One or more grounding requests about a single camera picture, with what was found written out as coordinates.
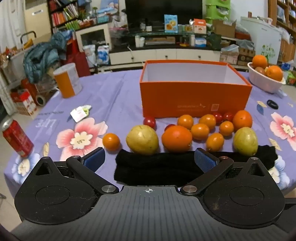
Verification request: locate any orange and white carton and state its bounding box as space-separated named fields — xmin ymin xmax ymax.
xmin=193 ymin=19 xmax=207 ymax=34

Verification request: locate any red and white box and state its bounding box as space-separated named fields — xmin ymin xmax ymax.
xmin=10 ymin=89 xmax=37 ymax=116

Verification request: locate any small white packet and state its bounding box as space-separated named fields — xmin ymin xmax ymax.
xmin=70 ymin=105 xmax=92 ymax=122

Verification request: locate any purple floral tablecloth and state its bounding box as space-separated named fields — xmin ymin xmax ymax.
xmin=3 ymin=70 xmax=296 ymax=204

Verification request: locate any dark bookshelf with books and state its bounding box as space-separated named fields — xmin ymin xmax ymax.
xmin=47 ymin=0 xmax=80 ymax=35

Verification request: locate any large reddish orange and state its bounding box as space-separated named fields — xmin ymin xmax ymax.
xmin=161 ymin=125 xmax=193 ymax=153

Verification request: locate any small orange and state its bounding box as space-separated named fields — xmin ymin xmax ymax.
xmin=199 ymin=114 xmax=216 ymax=130
xmin=102 ymin=133 xmax=121 ymax=151
xmin=206 ymin=133 xmax=224 ymax=152
xmin=177 ymin=114 xmax=194 ymax=130
xmin=191 ymin=123 xmax=210 ymax=140
xmin=219 ymin=121 xmax=234 ymax=136

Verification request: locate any orange cardboard box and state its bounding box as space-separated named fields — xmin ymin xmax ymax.
xmin=139 ymin=60 xmax=253 ymax=118

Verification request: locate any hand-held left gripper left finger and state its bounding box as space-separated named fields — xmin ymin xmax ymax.
xmin=32 ymin=147 xmax=116 ymax=194

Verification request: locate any large round orange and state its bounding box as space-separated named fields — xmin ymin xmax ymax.
xmin=232 ymin=110 xmax=253 ymax=131

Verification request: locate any blue padded jacket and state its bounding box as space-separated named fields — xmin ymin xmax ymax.
xmin=23 ymin=31 xmax=74 ymax=84

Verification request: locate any red shopping bag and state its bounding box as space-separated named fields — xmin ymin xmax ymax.
xmin=67 ymin=39 xmax=92 ymax=78

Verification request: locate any yellow-green round fruit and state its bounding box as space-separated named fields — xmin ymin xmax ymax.
xmin=126 ymin=125 xmax=159 ymax=155
xmin=233 ymin=127 xmax=258 ymax=156

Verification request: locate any orange and white canister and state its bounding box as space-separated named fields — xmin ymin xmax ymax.
xmin=54 ymin=63 xmax=82 ymax=98

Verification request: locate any black trolley handle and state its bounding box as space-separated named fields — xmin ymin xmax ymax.
xmin=20 ymin=31 xmax=37 ymax=49

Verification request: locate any plain white bag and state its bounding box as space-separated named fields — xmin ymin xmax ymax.
xmin=83 ymin=45 xmax=96 ymax=66

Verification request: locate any big orange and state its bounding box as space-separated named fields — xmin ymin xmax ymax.
xmin=252 ymin=55 xmax=268 ymax=69
xmin=266 ymin=65 xmax=283 ymax=81

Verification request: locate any black cloth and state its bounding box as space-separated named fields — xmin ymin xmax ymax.
xmin=114 ymin=145 xmax=278 ymax=186

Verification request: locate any black television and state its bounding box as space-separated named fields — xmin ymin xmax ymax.
xmin=125 ymin=0 xmax=203 ymax=29

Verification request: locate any white glass-door cabinet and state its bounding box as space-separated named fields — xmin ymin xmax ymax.
xmin=75 ymin=23 xmax=112 ymax=52

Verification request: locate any red soda can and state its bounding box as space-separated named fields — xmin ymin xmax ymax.
xmin=2 ymin=119 xmax=34 ymax=158

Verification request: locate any dark green bag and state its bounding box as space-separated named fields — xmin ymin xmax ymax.
xmin=206 ymin=33 xmax=222 ymax=51

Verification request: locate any wooden shelf unit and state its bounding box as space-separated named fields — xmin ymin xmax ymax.
xmin=268 ymin=0 xmax=296 ymax=62

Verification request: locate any open cardboard box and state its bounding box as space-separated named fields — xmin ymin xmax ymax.
xmin=212 ymin=19 xmax=237 ymax=39

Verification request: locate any white colander bowl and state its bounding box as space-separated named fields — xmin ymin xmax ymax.
xmin=247 ymin=62 xmax=286 ymax=94

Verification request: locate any blue snack bag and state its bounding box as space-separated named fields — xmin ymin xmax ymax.
xmin=164 ymin=14 xmax=178 ymax=33

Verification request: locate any green plastic rack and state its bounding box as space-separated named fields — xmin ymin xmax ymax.
xmin=205 ymin=0 xmax=231 ymax=25

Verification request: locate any white bag with blue print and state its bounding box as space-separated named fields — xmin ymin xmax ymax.
xmin=97 ymin=46 xmax=110 ymax=65

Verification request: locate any clear plastic container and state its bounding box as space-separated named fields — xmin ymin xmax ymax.
xmin=221 ymin=44 xmax=239 ymax=53

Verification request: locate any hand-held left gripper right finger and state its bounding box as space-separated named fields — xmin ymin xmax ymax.
xmin=180 ymin=148 xmax=266 ymax=194

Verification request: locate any white television stand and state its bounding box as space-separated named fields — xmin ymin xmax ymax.
xmin=109 ymin=32 xmax=250 ymax=66

